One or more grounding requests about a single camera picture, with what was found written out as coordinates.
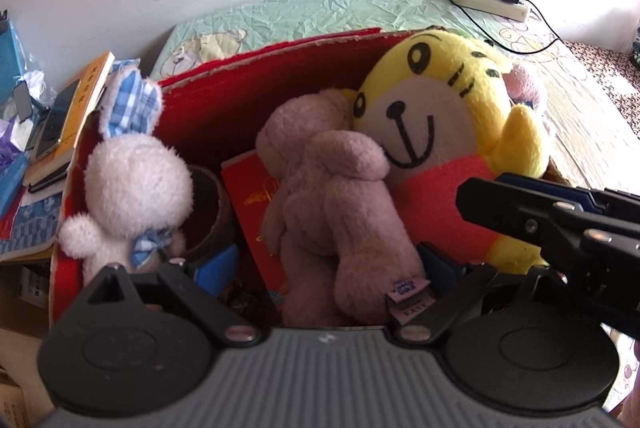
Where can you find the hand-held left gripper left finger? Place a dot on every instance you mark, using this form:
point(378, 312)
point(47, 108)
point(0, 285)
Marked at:
point(215, 268)

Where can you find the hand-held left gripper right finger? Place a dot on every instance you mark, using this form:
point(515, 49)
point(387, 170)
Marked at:
point(440, 269)

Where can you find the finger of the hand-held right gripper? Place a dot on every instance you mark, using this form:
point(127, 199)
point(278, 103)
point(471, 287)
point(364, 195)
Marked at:
point(515, 213)
point(560, 192)

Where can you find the white rabbit plush checked bow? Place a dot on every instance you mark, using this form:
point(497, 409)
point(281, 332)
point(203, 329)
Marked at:
point(135, 193)

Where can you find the pink plush bear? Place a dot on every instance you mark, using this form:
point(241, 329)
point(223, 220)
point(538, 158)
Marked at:
point(320, 208)

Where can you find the yellow tiger plush toy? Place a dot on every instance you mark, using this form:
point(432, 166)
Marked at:
point(435, 107)

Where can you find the red cardboard box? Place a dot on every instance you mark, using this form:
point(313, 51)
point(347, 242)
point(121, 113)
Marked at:
point(225, 107)

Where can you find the brown round basket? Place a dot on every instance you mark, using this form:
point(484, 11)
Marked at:
point(210, 213)

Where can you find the red envelope gold print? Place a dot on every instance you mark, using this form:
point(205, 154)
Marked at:
point(250, 203)

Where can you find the brown floral tablecloth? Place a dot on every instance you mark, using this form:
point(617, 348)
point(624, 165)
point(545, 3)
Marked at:
point(610, 72)

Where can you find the blue patterned cloth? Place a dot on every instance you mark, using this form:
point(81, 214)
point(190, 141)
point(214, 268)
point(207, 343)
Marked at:
point(35, 228)

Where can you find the dark book stack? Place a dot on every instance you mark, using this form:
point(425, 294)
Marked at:
point(47, 178)

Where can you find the yellow book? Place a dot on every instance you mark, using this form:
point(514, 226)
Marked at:
point(92, 92)

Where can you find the smartphone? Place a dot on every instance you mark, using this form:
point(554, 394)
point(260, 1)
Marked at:
point(57, 120)

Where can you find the blue pencil case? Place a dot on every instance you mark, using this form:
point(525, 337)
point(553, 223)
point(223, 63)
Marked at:
point(11, 185)

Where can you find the blue bag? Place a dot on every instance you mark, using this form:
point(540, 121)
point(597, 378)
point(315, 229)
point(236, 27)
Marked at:
point(11, 52)

